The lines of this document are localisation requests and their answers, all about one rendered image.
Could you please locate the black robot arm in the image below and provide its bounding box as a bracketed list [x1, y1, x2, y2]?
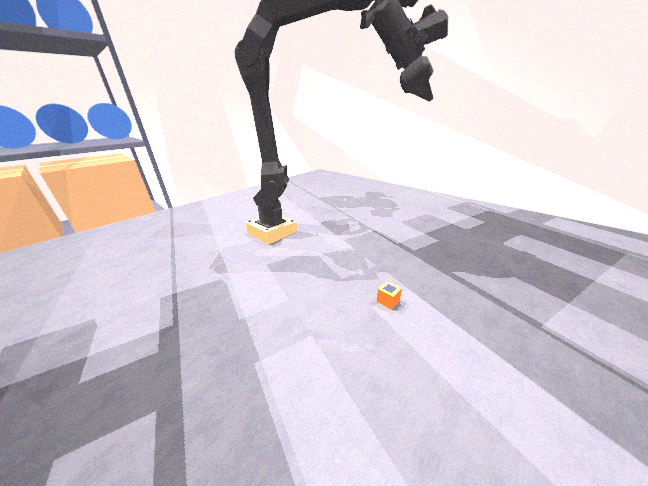
[234, 0, 449, 228]

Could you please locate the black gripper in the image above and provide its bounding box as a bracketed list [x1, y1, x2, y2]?
[383, 17, 434, 102]

